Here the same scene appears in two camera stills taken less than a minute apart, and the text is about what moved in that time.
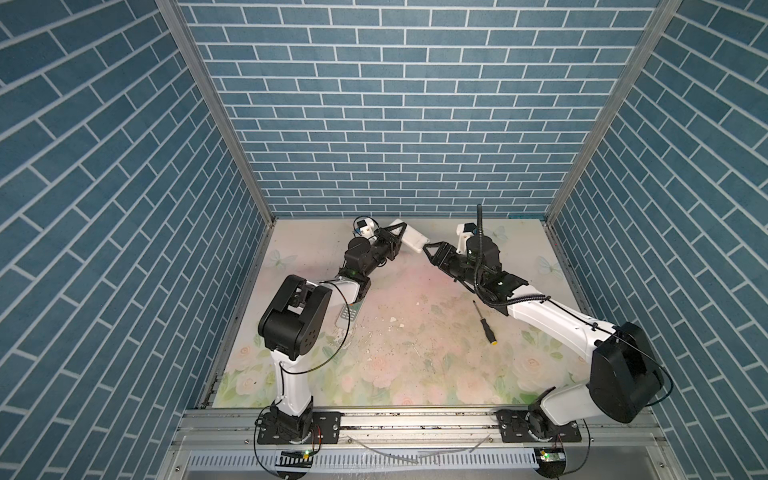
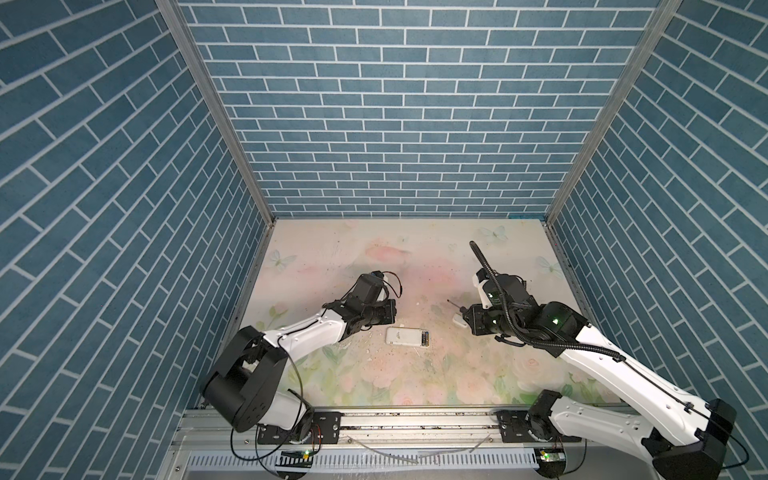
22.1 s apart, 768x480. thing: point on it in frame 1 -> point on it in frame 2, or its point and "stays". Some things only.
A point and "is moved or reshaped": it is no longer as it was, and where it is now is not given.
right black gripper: (449, 255) -> (474, 318)
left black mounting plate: (325, 429) stays
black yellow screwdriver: (489, 334) is moved or reshaped
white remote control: (412, 239) -> (407, 336)
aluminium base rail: (224, 444) stays
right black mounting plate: (512, 426) stays
